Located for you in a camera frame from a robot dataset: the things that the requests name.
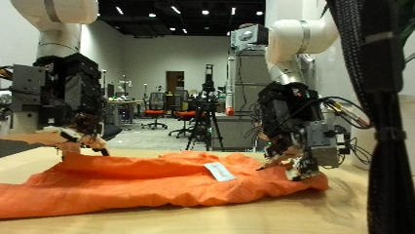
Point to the orange button-up shirt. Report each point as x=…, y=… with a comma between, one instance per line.
x=129, y=185

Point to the wooden office desk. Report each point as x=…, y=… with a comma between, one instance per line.
x=128, y=103

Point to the grey low counter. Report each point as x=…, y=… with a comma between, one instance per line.
x=236, y=133

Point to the red ball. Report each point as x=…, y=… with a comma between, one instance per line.
x=229, y=111

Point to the grey metal cabinet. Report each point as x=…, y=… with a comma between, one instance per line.
x=250, y=74

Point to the orange seat office chair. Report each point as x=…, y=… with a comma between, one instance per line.
x=185, y=114
x=155, y=113

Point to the brown door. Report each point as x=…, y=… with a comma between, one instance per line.
x=175, y=83

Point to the grey box appliance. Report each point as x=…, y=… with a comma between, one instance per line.
x=250, y=35

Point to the black camera tripod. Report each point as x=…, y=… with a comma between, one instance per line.
x=208, y=113

